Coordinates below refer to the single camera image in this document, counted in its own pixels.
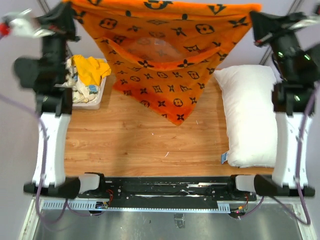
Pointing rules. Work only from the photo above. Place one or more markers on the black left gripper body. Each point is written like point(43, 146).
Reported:
point(62, 35)

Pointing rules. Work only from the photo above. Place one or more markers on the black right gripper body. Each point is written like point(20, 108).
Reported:
point(290, 19)

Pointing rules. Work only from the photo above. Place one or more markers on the white pillow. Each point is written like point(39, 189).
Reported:
point(250, 120)

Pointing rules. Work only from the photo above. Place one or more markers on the orange patterned plush pillowcase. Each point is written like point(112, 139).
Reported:
point(163, 53)

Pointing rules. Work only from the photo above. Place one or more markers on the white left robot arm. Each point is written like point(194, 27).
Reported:
point(46, 77)

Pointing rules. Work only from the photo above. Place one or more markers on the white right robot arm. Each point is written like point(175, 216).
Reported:
point(293, 103)

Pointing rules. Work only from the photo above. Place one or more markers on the blue pillow care tag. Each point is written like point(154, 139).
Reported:
point(224, 157)

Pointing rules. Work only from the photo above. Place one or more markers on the yellow cloth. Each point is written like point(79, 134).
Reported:
point(91, 70)

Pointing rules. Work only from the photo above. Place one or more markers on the white printed cloth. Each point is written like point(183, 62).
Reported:
point(81, 93)

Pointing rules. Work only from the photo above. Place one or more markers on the white plastic basket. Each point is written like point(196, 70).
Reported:
point(95, 105)

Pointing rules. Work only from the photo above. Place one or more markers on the left aluminium frame post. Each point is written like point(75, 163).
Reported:
point(44, 6)

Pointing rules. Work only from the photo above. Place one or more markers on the aluminium frame post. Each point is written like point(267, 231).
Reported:
point(44, 6)
point(272, 46)

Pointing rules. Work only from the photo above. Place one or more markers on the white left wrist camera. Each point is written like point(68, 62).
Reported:
point(22, 24)

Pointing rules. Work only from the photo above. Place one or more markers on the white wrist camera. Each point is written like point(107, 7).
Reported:
point(308, 20)
point(22, 24)

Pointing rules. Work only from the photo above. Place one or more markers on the right aluminium frame post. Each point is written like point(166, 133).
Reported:
point(272, 46)

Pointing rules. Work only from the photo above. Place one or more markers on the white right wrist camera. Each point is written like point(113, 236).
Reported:
point(308, 20)

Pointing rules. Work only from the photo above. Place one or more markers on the grey slotted cable duct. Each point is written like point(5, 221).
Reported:
point(161, 204)

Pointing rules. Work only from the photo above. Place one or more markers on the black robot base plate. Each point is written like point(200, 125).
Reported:
point(213, 188)

